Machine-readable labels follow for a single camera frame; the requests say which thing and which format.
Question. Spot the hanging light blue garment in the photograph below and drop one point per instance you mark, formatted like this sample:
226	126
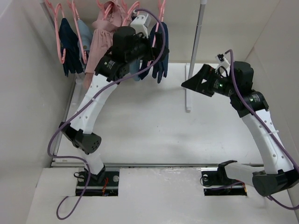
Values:
87	37

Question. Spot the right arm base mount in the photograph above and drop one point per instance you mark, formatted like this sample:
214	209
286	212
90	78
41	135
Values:
215	185

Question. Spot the grey rack pole left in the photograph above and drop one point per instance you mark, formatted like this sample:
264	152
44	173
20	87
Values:
47	13

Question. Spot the hanging dark denim garment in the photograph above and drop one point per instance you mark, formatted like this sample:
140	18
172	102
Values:
70	42

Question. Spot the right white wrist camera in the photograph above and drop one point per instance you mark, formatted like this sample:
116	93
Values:
222	61

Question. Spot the white rack base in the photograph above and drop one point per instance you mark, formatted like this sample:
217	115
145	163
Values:
77	89
188	94

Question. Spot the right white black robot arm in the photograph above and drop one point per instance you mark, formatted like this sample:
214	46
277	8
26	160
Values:
278	173

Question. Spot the aluminium rail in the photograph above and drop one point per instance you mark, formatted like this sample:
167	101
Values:
134	165

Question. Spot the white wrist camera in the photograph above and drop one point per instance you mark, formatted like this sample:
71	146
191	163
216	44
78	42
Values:
140	24
222	61

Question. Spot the pink hanger holding dress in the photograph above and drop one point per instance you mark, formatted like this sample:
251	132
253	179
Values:
106	10

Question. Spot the white rack base right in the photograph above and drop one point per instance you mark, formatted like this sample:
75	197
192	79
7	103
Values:
188	94

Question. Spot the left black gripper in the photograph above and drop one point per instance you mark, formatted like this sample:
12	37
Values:
151	53

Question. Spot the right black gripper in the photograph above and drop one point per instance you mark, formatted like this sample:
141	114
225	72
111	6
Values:
206	72

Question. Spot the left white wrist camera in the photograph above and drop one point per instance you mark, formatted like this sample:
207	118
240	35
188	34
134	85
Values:
140	24

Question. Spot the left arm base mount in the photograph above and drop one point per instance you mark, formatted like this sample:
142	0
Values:
106	185

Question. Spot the grey rack pole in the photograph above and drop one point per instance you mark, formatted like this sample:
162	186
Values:
197	35
47	13

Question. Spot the hanging pink dress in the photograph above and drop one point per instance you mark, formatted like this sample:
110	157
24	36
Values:
104	28

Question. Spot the grey rack pole right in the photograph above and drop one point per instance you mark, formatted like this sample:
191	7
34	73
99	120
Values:
197	35

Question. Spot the hanging blue grey garment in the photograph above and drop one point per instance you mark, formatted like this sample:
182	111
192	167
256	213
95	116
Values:
134	68

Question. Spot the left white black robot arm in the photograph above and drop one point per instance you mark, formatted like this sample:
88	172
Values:
79	130

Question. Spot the white rack base left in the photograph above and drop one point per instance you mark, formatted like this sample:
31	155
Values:
77	89

